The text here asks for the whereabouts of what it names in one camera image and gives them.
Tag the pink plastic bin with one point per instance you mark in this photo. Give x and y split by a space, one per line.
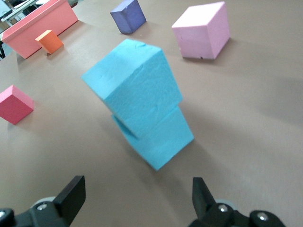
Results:
35 30

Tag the red foam block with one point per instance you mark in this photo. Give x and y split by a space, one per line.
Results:
14 106

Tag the purple foam block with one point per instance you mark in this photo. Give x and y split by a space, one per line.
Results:
131 16

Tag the light blue foam block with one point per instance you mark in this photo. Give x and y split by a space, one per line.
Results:
137 89
165 139

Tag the pink foam block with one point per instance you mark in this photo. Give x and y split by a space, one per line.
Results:
201 35

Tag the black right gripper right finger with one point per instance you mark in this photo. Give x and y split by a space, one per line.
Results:
203 201

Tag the brown table cover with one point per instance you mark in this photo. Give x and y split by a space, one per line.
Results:
236 118

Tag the orange foam block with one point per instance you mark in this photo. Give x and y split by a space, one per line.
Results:
50 42

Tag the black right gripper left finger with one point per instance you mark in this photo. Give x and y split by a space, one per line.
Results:
68 198

